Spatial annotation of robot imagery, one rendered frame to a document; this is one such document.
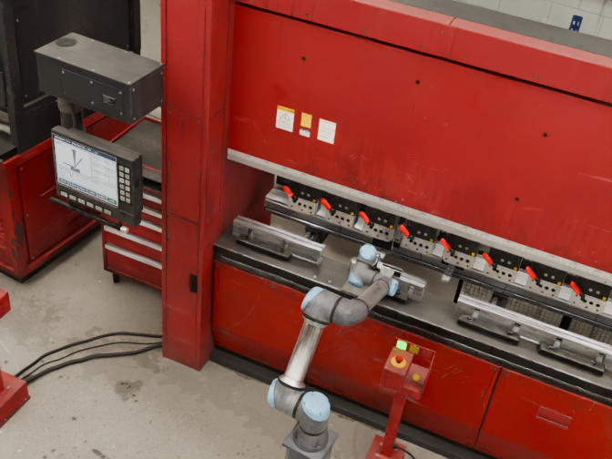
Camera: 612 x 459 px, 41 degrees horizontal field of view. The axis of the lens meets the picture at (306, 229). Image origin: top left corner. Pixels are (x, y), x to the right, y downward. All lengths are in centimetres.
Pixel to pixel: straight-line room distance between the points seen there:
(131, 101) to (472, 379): 209
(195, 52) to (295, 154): 68
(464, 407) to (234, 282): 135
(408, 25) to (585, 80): 72
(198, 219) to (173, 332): 86
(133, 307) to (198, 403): 88
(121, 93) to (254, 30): 67
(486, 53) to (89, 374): 282
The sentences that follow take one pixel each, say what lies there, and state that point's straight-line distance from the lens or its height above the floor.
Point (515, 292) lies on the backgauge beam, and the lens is 426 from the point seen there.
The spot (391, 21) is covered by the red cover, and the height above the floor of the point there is 225.
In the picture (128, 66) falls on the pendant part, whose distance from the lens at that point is 357.
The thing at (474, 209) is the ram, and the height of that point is 150.
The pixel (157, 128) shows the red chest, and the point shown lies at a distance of 503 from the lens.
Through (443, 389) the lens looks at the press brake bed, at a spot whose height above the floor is 49.
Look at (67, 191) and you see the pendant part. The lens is 395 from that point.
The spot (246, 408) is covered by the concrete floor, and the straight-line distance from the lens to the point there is 465.
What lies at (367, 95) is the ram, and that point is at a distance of 361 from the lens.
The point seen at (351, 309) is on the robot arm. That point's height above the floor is 133.
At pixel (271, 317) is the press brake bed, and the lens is 440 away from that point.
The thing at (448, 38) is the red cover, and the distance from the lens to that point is 338.
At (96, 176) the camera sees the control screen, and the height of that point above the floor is 144.
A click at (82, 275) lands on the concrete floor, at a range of 547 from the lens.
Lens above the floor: 353
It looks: 37 degrees down
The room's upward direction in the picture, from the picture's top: 7 degrees clockwise
